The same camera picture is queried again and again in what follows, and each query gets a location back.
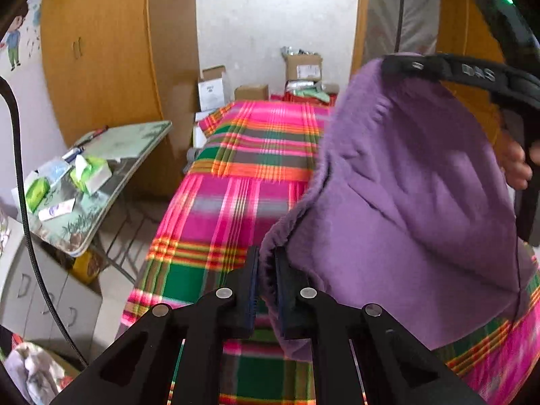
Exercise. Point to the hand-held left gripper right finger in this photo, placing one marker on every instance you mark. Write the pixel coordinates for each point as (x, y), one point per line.
(282, 303)

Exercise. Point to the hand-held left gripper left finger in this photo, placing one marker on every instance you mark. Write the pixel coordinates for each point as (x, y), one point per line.
(253, 299)

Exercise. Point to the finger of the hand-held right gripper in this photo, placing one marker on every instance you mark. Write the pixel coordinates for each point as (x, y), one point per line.
(415, 66)

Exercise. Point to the purple fleece garment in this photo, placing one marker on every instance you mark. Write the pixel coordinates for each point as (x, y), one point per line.
(400, 198)

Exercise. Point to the pile of clothes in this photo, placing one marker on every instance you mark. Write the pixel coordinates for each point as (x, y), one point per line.
(33, 371)

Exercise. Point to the person's right hand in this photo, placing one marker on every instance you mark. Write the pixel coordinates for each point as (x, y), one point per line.
(515, 166)

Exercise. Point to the grey zippered door curtain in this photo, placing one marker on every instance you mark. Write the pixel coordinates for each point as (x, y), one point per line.
(415, 12)

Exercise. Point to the wooden door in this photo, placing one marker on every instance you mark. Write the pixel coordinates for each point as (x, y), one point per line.
(464, 29)

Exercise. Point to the labelled brown cardboard box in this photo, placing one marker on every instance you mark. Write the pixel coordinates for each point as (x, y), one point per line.
(304, 68)

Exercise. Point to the silver plastic bags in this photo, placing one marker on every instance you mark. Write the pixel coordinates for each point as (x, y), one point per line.
(300, 50)

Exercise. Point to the pink green plaid bed sheet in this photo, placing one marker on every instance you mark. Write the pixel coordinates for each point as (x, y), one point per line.
(236, 152)

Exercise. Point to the small brown cardboard box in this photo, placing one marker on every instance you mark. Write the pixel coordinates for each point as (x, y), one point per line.
(252, 93)

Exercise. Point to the flat white box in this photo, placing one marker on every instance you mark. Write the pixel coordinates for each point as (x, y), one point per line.
(201, 128)

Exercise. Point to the folding table with printed top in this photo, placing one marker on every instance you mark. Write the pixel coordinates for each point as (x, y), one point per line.
(126, 143)

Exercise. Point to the white cardboard box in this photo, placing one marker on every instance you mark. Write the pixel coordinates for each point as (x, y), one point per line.
(213, 90)

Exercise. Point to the green tissue pack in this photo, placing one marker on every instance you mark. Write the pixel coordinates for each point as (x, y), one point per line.
(37, 194)
(90, 173)

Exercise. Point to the white wipes pack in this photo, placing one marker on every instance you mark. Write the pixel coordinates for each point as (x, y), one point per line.
(57, 210)

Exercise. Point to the white drawer cabinet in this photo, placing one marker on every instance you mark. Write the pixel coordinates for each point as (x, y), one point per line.
(25, 295)

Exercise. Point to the red black pen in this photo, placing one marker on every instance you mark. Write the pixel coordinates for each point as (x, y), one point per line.
(93, 134)

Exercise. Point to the blue white tissue pack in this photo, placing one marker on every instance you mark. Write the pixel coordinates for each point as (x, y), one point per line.
(55, 171)

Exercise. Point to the wooden wardrobe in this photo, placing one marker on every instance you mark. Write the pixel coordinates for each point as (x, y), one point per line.
(101, 50)

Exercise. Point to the wooden door frame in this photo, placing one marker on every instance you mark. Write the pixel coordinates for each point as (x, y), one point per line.
(358, 21)

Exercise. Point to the cartoon wall sticker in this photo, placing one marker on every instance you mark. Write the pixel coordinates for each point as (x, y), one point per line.
(14, 42)

